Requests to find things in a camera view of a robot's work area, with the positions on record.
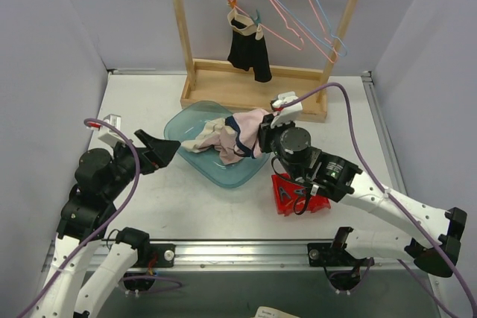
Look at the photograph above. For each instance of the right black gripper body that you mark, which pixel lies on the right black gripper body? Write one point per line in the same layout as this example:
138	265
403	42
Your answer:
265	136

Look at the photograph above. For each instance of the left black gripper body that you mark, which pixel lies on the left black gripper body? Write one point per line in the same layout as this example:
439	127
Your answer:
145	158

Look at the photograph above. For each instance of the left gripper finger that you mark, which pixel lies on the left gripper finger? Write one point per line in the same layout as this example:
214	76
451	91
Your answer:
160	152
149	141

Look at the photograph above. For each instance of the pink underwear navy trim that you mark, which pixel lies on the pink underwear navy trim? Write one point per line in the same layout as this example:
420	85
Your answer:
246	126

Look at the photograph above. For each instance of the beige pink underwear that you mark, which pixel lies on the beige pink underwear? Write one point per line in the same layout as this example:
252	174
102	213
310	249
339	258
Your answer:
219	136

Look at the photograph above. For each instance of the blue wire hanger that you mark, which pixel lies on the blue wire hanger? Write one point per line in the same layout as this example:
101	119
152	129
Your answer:
330	43

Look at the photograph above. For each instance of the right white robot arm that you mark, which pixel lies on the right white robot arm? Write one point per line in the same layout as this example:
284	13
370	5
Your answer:
428	236

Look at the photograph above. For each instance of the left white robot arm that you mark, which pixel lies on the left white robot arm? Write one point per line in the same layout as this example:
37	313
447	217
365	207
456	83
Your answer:
100	177

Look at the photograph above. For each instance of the black underwear beige waistband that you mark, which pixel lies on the black underwear beige waistband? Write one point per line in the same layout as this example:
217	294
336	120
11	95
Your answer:
248	48

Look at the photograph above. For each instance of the teal clothespin on black underwear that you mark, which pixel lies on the teal clothespin on black underwear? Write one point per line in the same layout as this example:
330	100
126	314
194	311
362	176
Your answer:
256	19

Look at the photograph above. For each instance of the orange clothespin on black underwear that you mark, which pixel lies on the orange clothespin on black underwear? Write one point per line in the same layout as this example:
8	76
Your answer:
232	4

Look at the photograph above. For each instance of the teal plastic basin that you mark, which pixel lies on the teal plastic basin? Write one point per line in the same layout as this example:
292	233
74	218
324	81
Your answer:
188	124

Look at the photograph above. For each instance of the red plastic bin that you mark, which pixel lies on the red plastic bin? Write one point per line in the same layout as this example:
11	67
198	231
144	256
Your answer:
316	203

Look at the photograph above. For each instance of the wooden clothes rack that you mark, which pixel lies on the wooden clothes rack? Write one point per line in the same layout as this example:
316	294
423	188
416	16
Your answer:
246	80

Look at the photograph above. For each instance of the paper sheet bottom edge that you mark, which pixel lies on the paper sheet bottom edge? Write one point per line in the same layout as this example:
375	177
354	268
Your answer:
268	312

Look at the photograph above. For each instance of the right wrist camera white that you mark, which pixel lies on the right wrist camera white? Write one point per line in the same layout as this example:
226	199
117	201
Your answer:
286	108

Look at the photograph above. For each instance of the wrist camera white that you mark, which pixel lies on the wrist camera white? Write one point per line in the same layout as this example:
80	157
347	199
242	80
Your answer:
105	134
286	108

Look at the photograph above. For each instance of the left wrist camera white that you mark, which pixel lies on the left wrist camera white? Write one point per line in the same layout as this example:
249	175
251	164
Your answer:
105	134

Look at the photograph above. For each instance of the aluminium mounting rail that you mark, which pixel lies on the aluminium mounting rail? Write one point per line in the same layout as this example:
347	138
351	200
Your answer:
325	253

